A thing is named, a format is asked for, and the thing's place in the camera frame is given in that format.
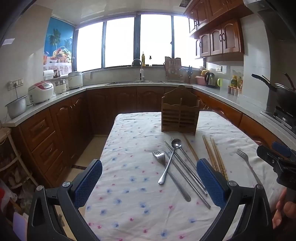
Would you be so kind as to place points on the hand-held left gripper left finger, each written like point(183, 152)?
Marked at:
point(89, 183)

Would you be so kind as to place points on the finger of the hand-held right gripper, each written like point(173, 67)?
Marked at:
point(268, 156)
point(281, 149)

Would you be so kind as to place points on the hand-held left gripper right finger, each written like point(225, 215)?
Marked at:
point(210, 183)

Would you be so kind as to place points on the slim metal fork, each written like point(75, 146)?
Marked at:
point(248, 162)

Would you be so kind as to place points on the wooden chopstick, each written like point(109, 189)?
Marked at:
point(208, 153)
point(217, 157)
point(211, 154)
point(190, 147)
point(220, 158)

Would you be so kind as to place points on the metal chopstick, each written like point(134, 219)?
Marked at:
point(188, 160)
point(185, 171)

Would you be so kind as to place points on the metal spoon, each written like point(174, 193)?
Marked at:
point(177, 143)

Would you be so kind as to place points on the wide metal fork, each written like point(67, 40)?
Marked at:
point(158, 156)

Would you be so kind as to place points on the wooden utensil holder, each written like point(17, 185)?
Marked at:
point(180, 115)

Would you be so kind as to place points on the person's right hand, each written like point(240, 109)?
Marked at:
point(279, 210)

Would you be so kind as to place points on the gas stove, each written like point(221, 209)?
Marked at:
point(282, 115)

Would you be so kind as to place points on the white floral tablecloth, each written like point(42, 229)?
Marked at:
point(134, 162)

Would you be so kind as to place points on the black wok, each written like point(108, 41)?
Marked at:
point(284, 97)

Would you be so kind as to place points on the wooden base cabinets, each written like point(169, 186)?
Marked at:
point(57, 120)

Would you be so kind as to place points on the row of spice jars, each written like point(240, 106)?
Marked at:
point(234, 91)

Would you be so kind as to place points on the seasoning bottle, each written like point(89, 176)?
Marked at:
point(240, 83)

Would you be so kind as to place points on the white storage rack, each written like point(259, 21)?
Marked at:
point(14, 150)

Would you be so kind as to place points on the yellow oil bottle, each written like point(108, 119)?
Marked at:
point(234, 82)

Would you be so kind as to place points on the green cup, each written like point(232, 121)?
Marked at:
point(219, 82)

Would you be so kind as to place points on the grey kitchen countertop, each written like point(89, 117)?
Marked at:
point(67, 95)

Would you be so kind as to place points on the electric kettle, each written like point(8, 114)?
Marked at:
point(210, 79)

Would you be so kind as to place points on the small white appliance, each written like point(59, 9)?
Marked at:
point(60, 87)

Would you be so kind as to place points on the pink basin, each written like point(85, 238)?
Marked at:
point(200, 80)

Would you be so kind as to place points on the white and red rice cooker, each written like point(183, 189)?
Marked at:
point(40, 92)

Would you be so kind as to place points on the tall white rice cooker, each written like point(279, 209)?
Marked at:
point(75, 80)

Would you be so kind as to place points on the metal inner pot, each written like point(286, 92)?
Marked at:
point(16, 107)

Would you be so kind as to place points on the dark scissors holder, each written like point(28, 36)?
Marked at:
point(189, 74)

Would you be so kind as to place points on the wooden knife rack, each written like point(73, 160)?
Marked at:
point(174, 69)

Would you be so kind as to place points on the range hood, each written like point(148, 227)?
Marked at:
point(284, 27)

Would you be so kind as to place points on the kitchen faucet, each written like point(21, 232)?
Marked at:
point(141, 69)

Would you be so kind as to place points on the soap dispenser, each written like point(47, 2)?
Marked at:
point(150, 62)

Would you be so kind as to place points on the kitchen window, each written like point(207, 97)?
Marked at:
point(120, 41)

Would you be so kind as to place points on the small white wall outlet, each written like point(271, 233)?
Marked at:
point(218, 68)

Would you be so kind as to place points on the long white wall outlet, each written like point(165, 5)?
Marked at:
point(16, 83)

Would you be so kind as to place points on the wooden wall cabinets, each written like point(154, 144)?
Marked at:
point(217, 37)

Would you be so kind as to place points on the fruit and palm wall poster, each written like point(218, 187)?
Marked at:
point(59, 41)

